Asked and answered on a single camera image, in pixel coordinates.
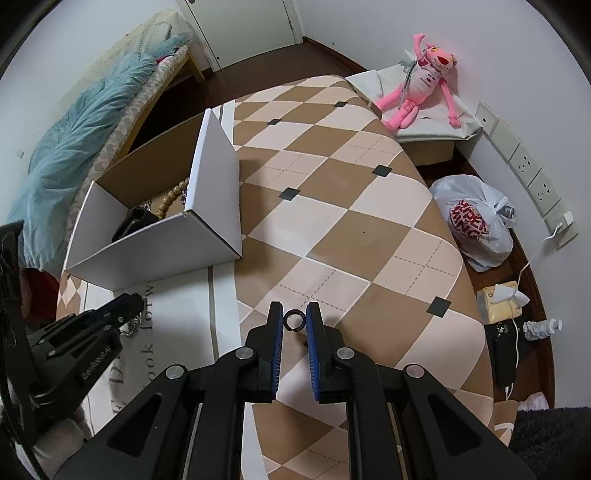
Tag crumpled white tissue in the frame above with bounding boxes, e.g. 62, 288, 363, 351
517, 390, 551, 412

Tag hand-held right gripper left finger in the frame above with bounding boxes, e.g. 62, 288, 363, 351
55, 301, 284, 480

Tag silver pendant necklace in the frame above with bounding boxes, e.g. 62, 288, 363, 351
121, 313, 145, 340

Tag brown checkered tablecloth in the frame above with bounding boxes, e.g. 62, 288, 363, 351
55, 74, 495, 480

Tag clear plastic bottle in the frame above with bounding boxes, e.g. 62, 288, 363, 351
523, 318, 564, 341

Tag black power bank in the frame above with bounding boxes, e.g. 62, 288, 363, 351
489, 323, 520, 389

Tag white door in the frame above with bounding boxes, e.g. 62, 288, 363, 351
178, 0, 305, 73

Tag dark fuzzy cloth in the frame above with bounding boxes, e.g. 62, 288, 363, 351
508, 406, 591, 480

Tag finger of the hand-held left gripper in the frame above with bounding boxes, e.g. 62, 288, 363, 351
27, 292, 145, 352
32, 307, 142, 366

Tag white charging cable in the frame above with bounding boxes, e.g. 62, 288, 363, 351
505, 226, 562, 398

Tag white plastic bag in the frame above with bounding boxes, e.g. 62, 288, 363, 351
429, 174, 516, 272

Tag red bed skirt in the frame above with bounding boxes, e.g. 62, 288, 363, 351
21, 268, 61, 324

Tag white plug charger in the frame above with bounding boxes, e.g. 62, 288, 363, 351
545, 211, 578, 250

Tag black smart band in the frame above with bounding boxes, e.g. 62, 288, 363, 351
112, 206, 160, 241

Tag patterned bed mattress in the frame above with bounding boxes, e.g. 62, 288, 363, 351
85, 9, 191, 185

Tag wooden bead bracelet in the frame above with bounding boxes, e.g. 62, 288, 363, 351
154, 178, 190, 220

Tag white cardboard box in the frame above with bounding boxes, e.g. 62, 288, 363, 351
64, 108, 243, 292

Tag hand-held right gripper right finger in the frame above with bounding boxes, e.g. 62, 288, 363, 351
306, 301, 536, 480

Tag beige box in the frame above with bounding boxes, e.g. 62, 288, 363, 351
402, 137, 456, 167

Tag pink plush toy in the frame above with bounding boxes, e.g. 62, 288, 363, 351
373, 31, 462, 131

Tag wooden bed frame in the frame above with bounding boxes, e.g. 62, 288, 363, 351
134, 46, 206, 153

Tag tissue box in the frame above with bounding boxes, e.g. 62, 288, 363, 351
476, 281, 530, 326

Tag light blue blanket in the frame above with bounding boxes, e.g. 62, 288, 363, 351
7, 34, 190, 269

